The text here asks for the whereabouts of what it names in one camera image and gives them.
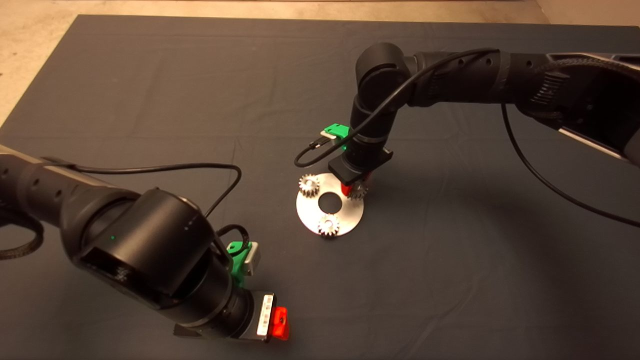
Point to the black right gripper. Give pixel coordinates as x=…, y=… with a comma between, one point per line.
x=360, y=162

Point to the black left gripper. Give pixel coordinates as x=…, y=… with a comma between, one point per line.
x=265, y=315

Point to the small steel planetary gear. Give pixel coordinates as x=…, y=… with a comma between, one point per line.
x=306, y=186
x=360, y=191
x=324, y=229

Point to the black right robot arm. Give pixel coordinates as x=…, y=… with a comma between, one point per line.
x=465, y=77

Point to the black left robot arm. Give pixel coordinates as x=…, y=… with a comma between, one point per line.
x=150, y=245

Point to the round metal carrier plate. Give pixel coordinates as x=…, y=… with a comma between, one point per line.
x=350, y=215

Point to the dark grey table cloth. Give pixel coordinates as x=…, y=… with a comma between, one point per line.
x=450, y=275

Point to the green right camera mount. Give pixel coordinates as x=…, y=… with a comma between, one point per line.
x=340, y=131

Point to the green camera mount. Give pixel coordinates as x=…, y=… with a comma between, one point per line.
x=340, y=131
x=237, y=260

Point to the silver right camera box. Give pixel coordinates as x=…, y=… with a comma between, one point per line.
x=327, y=135

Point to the silver camera box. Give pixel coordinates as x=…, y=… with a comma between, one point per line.
x=327, y=135
x=252, y=260

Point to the silver left camera box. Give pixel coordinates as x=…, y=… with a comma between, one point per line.
x=252, y=260

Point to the green left camera mount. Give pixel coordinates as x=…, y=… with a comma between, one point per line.
x=237, y=260

